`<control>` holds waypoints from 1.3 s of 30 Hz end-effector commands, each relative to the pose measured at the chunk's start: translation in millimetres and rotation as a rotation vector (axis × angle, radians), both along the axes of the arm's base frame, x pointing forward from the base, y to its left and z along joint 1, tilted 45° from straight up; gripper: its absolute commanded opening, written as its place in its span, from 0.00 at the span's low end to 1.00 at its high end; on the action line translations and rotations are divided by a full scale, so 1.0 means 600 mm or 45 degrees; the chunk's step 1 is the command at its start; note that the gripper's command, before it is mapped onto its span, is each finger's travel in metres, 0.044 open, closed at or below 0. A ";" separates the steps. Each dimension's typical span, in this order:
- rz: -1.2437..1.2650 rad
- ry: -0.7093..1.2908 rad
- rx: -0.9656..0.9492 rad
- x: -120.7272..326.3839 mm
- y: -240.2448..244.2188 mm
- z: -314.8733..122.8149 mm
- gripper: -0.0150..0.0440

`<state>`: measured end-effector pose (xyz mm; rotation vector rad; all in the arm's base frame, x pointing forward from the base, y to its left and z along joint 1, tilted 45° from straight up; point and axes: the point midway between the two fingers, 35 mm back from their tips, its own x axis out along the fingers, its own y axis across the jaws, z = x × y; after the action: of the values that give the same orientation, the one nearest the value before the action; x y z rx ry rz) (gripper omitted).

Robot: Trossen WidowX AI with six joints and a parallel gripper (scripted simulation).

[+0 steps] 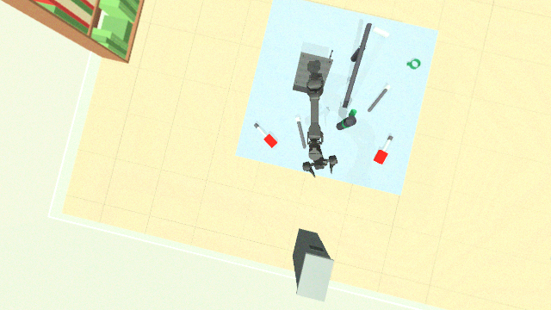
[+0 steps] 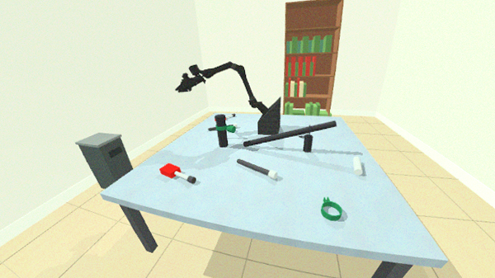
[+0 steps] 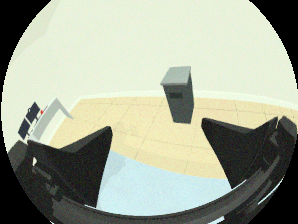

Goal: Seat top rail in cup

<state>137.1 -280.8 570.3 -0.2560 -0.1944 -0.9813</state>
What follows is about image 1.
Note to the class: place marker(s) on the white cylinder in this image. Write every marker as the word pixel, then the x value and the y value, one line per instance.
pixel 380 32

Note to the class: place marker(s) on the green cup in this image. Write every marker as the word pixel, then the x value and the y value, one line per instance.
pixel 352 112

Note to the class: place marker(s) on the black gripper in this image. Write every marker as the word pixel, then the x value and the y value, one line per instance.
pixel 307 166

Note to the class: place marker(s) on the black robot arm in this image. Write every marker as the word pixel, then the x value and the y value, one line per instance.
pixel 314 89

